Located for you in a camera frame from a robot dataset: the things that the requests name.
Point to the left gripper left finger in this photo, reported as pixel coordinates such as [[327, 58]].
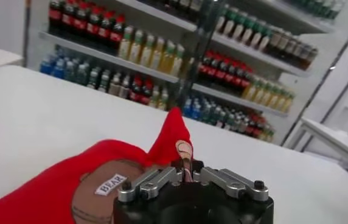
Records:
[[149, 185]]

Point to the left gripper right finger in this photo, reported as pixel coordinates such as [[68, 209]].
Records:
[[231, 184]]

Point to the red t-shirt with bear print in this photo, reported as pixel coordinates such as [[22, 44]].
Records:
[[55, 188]]

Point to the red cap cola bottle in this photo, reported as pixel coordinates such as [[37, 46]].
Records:
[[80, 22], [54, 15], [212, 70], [221, 73], [93, 27], [237, 77], [105, 30], [244, 79], [229, 75], [204, 68], [116, 35], [67, 18]]

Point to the white side table with legs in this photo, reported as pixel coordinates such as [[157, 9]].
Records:
[[329, 137]]

